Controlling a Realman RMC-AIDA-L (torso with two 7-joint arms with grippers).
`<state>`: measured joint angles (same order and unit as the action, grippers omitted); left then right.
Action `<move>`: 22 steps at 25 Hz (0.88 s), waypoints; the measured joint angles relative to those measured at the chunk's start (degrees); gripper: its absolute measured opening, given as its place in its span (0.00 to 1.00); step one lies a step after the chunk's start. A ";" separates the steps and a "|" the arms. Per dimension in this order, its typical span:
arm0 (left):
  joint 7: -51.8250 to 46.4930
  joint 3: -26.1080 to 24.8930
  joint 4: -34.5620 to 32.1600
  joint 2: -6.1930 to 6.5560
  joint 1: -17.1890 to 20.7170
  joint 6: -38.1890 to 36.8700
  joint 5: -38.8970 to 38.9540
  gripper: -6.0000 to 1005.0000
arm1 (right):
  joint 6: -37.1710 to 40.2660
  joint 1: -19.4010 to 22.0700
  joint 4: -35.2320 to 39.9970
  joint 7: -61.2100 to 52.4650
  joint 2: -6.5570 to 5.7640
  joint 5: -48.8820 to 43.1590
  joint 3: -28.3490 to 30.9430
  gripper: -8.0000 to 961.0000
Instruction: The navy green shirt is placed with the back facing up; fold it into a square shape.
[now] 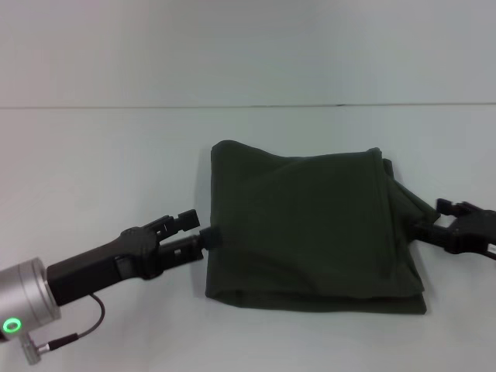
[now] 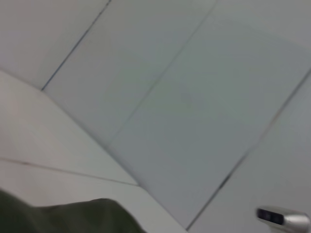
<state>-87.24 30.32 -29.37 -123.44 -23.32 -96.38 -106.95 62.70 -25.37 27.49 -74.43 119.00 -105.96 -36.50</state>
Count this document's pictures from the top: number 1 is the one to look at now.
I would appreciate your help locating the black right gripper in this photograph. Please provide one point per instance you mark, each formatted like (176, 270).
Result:
(476, 232)

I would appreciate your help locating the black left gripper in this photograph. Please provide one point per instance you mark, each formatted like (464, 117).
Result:
(100, 263)

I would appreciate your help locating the dark green t-shirt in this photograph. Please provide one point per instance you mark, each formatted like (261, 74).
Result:
(310, 232)

